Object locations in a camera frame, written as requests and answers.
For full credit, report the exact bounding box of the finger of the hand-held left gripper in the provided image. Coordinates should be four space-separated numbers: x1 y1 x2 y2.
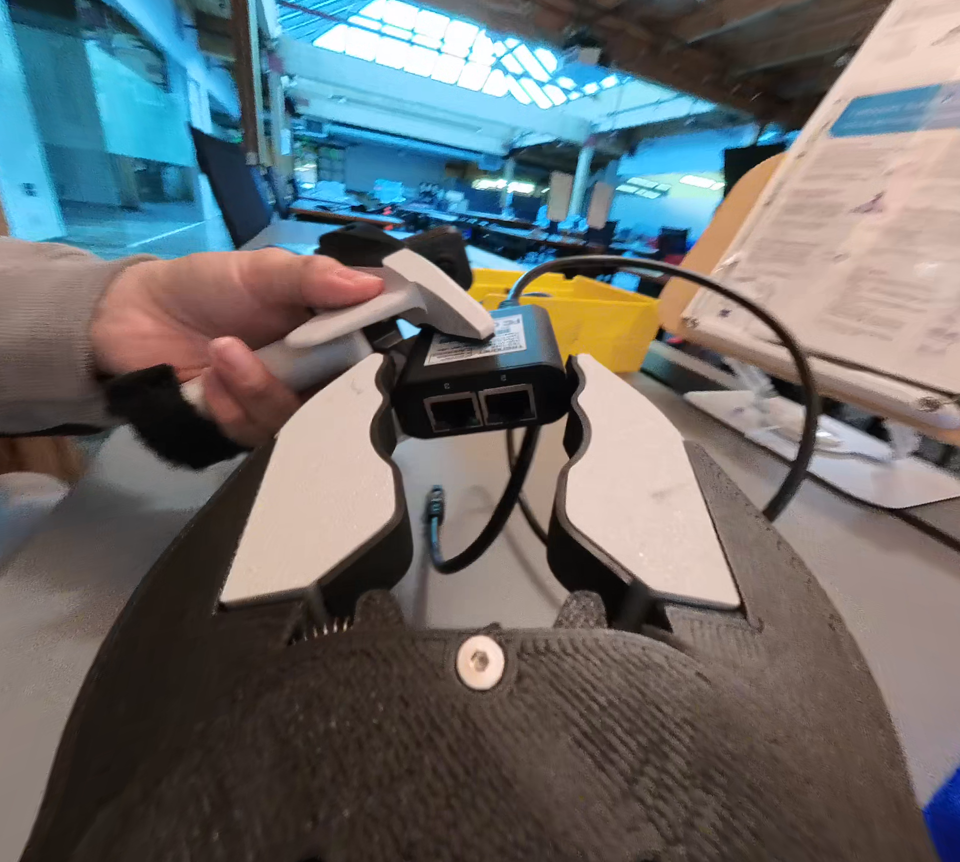
381 247 498 343

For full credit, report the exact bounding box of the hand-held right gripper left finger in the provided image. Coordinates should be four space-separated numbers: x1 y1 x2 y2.
219 352 415 608

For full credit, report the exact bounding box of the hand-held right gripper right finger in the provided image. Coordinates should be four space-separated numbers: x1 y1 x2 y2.
545 352 744 612

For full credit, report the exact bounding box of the black network adapter box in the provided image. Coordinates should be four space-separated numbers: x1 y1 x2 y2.
391 305 571 439

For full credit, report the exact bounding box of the black network cable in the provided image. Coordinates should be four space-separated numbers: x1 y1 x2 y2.
426 255 820 574

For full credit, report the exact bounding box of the person's left forearm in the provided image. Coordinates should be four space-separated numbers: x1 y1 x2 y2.
0 236 160 437

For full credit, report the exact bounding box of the grey desk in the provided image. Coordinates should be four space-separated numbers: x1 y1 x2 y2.
0 352 960 862

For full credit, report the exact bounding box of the person's left hand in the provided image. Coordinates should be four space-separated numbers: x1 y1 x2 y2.
90 246 385 448

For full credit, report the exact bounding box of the row of office desks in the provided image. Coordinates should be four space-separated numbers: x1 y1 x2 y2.
288 180 691 263

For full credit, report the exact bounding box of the black monitor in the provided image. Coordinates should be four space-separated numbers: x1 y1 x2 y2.
189 126 276 250

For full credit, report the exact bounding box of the yellow plastic bin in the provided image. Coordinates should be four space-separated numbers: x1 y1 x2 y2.
468 267 663 374

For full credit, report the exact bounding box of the printed paper document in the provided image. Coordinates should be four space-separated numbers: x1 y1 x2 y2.
681 0 960 398

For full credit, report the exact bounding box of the blue object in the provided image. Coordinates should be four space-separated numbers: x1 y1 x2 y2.
922 768 960 862

